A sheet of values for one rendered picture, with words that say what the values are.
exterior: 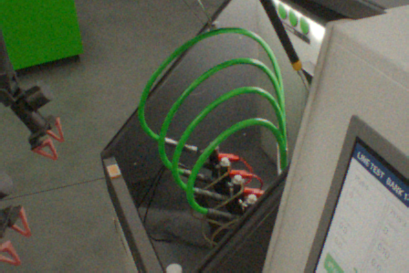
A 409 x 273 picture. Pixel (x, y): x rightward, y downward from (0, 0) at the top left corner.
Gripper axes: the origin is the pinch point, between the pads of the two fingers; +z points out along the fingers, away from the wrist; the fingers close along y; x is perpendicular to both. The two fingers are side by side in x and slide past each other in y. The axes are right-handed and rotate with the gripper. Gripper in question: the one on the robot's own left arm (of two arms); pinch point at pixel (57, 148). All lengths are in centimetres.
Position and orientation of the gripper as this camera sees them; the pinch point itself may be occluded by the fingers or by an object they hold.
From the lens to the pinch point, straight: 173.0
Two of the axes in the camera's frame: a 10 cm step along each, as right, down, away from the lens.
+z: 5.1, 7.4, 4.4
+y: -0.2, -5.0, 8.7
